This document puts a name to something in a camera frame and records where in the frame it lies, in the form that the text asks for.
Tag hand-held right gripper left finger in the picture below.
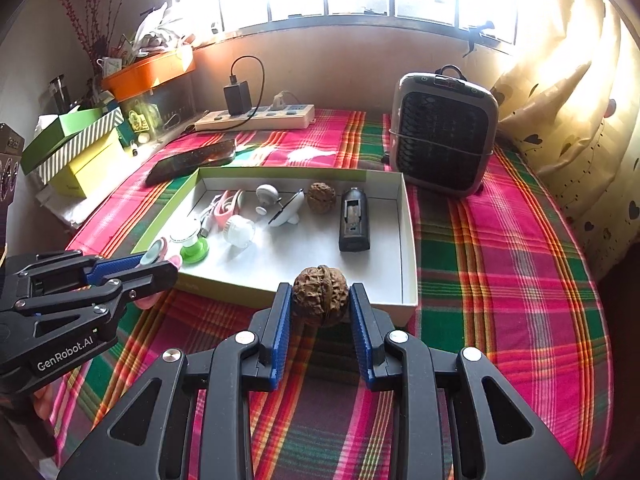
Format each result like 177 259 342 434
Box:
57 284 293 480

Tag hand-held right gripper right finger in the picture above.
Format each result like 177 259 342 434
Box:
350 284 583 480

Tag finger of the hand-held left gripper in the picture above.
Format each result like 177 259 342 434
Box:
17 262 178 329
10 251 151 301

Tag pink clip device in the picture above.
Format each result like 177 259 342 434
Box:
134 237 182 309

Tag green white suction cup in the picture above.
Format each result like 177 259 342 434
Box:
170 220 207 264

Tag brown walnut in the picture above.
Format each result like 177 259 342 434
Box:
292 266 349 329
306 182 337 215

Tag green white cardboard box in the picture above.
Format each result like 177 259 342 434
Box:
131 167 420 328

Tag white round cap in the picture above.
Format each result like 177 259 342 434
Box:
225 215 256 249

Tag small pink holder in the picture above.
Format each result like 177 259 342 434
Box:
214 190 246 227

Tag black battery holder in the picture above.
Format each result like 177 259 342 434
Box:
338 186 370 253

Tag black round disc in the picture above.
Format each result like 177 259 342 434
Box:
268 188 305 229

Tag white mushroom knob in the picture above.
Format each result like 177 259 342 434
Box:
255 184 281 216

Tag person's left hand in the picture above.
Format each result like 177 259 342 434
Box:
32 385 54 419

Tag white paper sheet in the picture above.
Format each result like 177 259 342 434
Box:
37 186 107 232

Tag black smartphone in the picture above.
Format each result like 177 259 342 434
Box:
146 139 237 186

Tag plaid tablecloth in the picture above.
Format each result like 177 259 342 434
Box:
47 107 613 480

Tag glass tank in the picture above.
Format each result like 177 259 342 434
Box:
117 72 197 137

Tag metal tumbler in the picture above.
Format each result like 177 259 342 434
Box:
47 75 71 114

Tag beige power strip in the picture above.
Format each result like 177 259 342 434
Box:
194 104 316 133

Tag orange tray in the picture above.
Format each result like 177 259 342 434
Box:
101 45 196 103

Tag black charger adapter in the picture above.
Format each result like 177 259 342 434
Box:
223 81 251 116

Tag grey portable heater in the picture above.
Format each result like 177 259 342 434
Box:
389 65 501 198

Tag pile of papers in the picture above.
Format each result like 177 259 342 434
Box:
119 2 194 62

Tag red berry branches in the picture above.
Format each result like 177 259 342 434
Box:
59 0 127 77

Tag cream heart print curtain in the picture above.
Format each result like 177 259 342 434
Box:
492 0 636 281

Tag black charger cable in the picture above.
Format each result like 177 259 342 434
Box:
230 56 267 122

